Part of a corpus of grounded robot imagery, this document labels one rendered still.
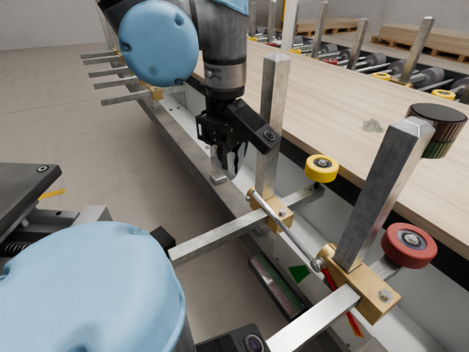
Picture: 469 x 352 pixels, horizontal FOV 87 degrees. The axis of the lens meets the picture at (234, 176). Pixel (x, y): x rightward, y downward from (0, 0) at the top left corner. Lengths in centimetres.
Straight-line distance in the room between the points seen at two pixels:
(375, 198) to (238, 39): 30
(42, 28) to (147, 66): 768
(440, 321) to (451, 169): 35
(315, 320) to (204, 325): 95
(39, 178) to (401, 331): 80
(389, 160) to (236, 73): 26
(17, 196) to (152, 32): 30
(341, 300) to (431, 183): 38
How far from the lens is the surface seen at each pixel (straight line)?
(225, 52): 43
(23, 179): 48
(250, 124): 45
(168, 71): 27
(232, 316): 137
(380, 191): 38
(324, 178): 65
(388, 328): 78
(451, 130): 38
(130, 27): 27
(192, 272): 149
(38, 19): 792
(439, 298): 74
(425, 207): 65
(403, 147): 34
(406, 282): 76
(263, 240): 72
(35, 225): 49
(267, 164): 56
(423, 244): 56
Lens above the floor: 127
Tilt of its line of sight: 38 degrees down
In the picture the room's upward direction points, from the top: straight up
